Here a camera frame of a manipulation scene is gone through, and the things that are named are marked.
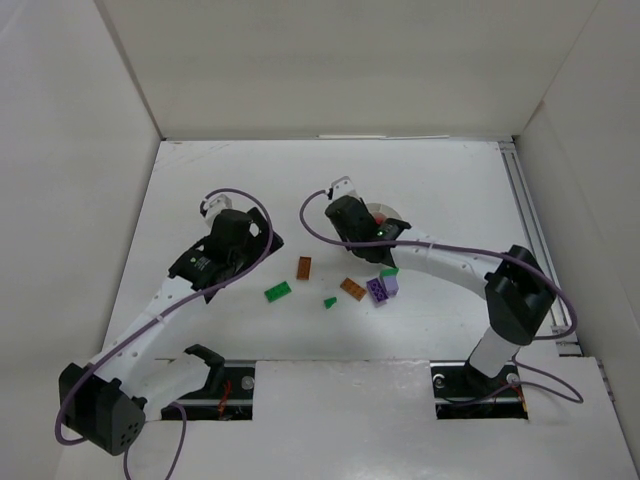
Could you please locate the green 2x4 brick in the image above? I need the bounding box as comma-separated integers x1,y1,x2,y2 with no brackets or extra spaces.
264,281,292,303

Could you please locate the small green slope brick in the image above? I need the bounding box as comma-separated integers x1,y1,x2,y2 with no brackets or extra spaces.
323,297,338,309

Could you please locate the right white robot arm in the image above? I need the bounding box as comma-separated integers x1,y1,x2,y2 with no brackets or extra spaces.
325,195,556,392

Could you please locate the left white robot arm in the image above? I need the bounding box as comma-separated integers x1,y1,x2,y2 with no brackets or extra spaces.
54,208,283,456

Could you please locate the white round divided container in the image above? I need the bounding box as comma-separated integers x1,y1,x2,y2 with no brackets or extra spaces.
344,202,406,261

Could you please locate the orange 2x4 brick left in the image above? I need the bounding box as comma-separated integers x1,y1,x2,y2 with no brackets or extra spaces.
296,256,312,281

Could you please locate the orange 2x4 brick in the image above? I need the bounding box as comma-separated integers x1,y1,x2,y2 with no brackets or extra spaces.
340,277,367,301
296,256,312,281

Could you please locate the green curved brick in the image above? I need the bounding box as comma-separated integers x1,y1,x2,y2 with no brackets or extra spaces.
379,268,399,278

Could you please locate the orange 2x4 brick right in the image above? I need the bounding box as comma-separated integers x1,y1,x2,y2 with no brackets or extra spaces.
340,277,367,301

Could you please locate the lavender slope brick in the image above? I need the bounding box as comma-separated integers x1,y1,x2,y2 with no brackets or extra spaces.
380,275,399,297

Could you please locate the purple 2x4 brick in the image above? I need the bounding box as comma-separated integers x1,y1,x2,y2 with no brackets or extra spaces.
366,278,389,305

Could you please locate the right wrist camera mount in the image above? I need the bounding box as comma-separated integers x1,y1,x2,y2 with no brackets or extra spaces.
328,176,359,200

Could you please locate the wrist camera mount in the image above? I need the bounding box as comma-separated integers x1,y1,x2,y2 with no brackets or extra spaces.
200,194,232,223
328,176,359,200

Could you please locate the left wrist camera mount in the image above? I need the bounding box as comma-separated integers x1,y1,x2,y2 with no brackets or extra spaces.
200,194,232,223

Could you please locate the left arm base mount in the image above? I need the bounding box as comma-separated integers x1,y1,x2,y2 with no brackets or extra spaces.
161,345,256,421

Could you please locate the aluminium rail right side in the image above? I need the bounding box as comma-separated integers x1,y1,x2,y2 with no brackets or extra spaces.
498,140,571,334

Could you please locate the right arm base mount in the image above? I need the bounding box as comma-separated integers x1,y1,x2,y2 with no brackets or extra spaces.
430,361,528,420

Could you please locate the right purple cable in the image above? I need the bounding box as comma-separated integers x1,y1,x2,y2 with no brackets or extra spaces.
298,188,585,406

